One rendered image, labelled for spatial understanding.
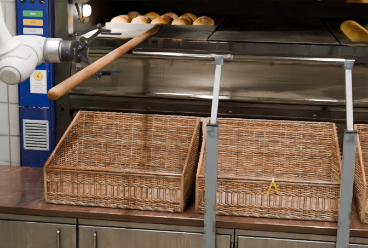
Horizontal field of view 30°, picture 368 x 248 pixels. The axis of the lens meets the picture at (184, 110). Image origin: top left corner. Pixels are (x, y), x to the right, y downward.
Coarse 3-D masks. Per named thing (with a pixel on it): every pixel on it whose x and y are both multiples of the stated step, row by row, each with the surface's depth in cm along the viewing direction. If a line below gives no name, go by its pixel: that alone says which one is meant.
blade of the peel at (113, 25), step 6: (108, 24) 346; (114, 24) 346; (120, 24) 345; (126, 24) 345; (132, 24) 345; (138, 24) 344; (144, 24) 344; (150, 24) 344; (168, 24) 343; (216, 24) 374; (186, 30) 342; (192, 30) 342; (198, 30) 342; (204, 30) 341; (210, 30) 341
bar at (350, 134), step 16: (304, 64) 256; (320, 64) 255; (336, 64) 254; (352, 64) 253; (352, 112) 243; (208, 128) 243; (352, 128) 239; (208, 144) 244; (352, 144) 237; (208, 160) 245; (352, 160) 238; (208, 176) 246; (352, 176) 239; (208, 192) 247; (352, 192) 241; (208, 208) 249; (208, 224) 250; (208, 240) 251; (336, 240) 249
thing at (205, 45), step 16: (160, 48) 300; (176, 48) 299; (192, 48) 298; (208, 48) 297; (224, 48) 296; (240, 48) 295; (256, 48) 294; (272, 48) 293; (288, 48) 293; (304, 48) 292; (320, 48) 291; (336, 48) 290; (352, 48) 289
